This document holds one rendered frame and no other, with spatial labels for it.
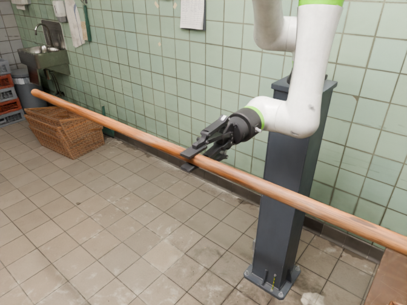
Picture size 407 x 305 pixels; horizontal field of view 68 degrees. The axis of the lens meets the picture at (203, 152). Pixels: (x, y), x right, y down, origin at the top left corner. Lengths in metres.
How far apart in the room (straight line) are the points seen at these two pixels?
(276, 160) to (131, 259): 1.18
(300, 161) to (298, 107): 0.51
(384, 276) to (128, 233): 1.59
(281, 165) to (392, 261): 0.58
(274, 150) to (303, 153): 0.13
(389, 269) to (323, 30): 0.98
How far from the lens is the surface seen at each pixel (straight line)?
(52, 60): 3.87
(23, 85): 4.47
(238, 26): 2.10
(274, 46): 1.28
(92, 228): 2.40
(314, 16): 0.89
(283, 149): 1.39
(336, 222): 0.60
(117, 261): 2.13
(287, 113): 0.91
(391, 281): 1.44
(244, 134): 0.85
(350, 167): 2.03
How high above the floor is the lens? 1.58
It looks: 30 degrees down
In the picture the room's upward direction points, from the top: straight up
